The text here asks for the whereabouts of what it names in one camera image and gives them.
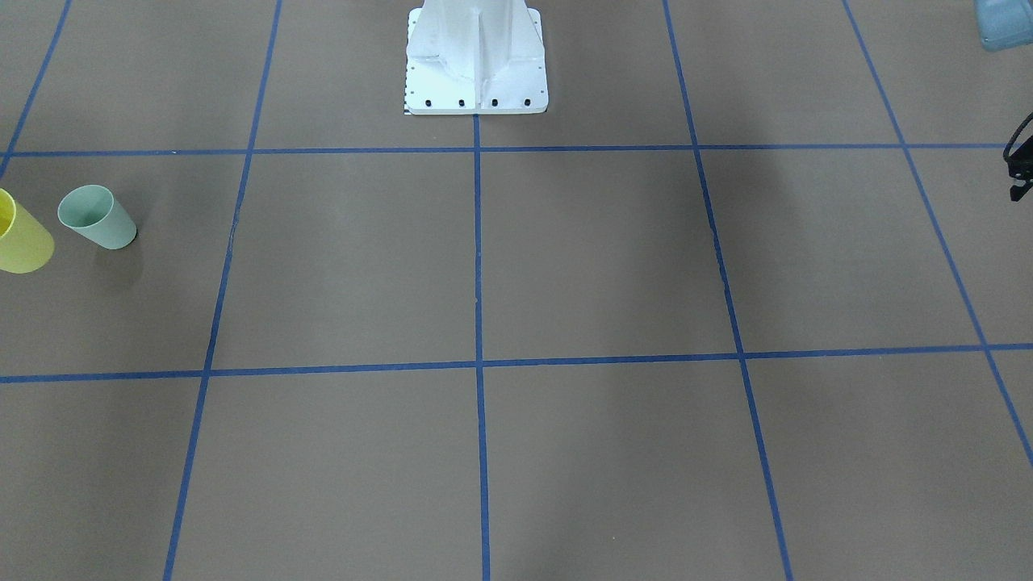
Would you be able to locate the yellow cup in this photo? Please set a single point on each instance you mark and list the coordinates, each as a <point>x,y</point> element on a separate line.
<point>26,245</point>

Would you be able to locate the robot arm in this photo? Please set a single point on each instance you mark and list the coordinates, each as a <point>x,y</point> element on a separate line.
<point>1005,25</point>

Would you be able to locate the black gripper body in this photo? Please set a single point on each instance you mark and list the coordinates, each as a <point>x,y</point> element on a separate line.
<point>1022,168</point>

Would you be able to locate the light green cup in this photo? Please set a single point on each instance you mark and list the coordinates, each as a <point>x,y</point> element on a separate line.
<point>93,212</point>

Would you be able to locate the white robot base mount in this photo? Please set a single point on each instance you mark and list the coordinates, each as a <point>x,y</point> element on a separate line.
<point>475,58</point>

